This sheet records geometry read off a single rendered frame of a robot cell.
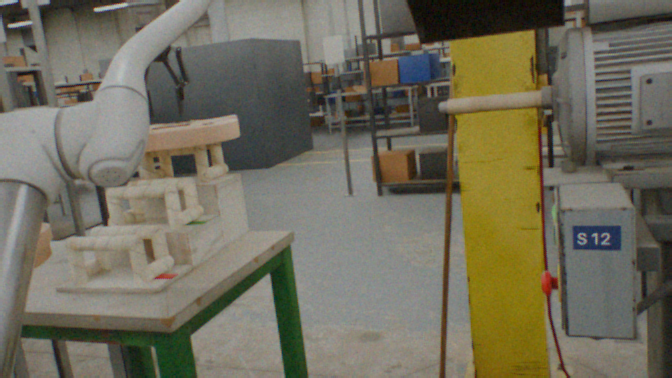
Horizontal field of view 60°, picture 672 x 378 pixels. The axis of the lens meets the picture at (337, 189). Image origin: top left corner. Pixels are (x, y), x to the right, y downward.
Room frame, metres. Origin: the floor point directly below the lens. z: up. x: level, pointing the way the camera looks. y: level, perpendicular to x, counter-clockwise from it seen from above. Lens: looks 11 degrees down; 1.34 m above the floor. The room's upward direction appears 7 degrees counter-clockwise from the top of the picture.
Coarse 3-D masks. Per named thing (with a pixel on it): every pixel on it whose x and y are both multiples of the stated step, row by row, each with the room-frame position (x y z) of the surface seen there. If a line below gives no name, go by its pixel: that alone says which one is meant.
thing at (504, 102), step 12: (492, 96) 1.15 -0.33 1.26; (504, 96) 1.14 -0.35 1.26; (516, 96) 1.13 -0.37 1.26; (528, 96) 1.12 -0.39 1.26; (540, 96) 1.11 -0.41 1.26; (456, 108) 1.17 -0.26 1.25; (468, 108) 1.16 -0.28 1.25; (480, 108) 1.16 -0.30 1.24; (492, 108) 1.15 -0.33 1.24; (504, 108) 1.14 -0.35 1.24; (516, 108) 1.14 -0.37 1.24
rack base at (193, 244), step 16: (128, 224) 1.47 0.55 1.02; (144, 224) 1.45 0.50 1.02; (160, 224) 1.43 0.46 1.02; (192, 224) 1.38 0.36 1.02; (208, 224) 1.41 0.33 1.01; (144, 240) 1.35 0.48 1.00; (176, 240) 1.32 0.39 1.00; (192, 240) 1.33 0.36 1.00; (208, 240) 1.40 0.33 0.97; (112, 256) 1.38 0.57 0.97; (128, 256) 1.37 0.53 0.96; (176, 256) 1.33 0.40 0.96; (192, 256) 1.32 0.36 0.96; (208, 256) 1.38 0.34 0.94
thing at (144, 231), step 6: (96, 228) 1.34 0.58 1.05; (102, 228) 1.33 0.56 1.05; (108, 228) 1.33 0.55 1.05; (114, 228) 1.32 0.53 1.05; (120, 228) 1.31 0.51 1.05; (126, 228) 1.31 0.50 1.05; (132, 228) 1.30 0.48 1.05; (138, 228) 1.30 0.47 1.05; (144, 228) 1.29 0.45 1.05; (150, 228) 1.29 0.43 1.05; (156, 228) 1.28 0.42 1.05; (162, 228) 1.29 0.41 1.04; (90, 234) 1.34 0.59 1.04; (96, 234) 1.33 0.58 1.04; (102, 234) 1.32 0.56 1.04; (108, 234) 1.32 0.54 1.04; (114, 234) 1.31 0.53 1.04; (120, 234) 1.31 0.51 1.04; (126, 234) 1.30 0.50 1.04; (132, 234) 1.30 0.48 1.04; (138, 234) 1.29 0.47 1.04; (144, 234) 1.29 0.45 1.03; (150, 234) 1.28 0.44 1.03
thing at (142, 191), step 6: (126, 186) 1.40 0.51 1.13; (132, 186) 1.40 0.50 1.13; (138, 186) 1.39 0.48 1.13; (144, 186) 1.38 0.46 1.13; (150, 186) 1.38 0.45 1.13; (156, 186) 1.37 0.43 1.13; (162, 186) 1.36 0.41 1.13; (168, 186) 1.36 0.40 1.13; (174, 186) 1.36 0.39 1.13; (108, 192) 1.41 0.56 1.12; (114, 192) 1.40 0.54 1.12; (120, 192) 1.39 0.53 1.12; (126, 192) 1.39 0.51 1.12; (132, 192) 1.38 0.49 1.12; (138, 192) 1.38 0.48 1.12; (144, 192) 1.37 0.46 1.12; (150, 192) 1.37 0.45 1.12; (156, 192) 1.36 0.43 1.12; (162, 192) 1.36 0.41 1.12; (114, 198) 1.40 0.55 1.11; (120, 198) 1.40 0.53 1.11; (126, 198) 1.39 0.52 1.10; (132, 198) 1.39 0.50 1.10; (138, 198) 1.39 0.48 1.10; (144, 198) 1.38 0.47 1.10
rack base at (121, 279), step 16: (112, 272) 1.33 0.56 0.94; (128, 272) 1.31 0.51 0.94; (176, 272) 1.27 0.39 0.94; (64, 288) 1.25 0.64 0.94; (80, 288) 1.24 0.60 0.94; (96, 288) 1.22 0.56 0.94; (112, 288) 1.21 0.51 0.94; (128, 288) 1.20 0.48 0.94; (144, 288) 1.18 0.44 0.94; (160, 288) 1.19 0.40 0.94
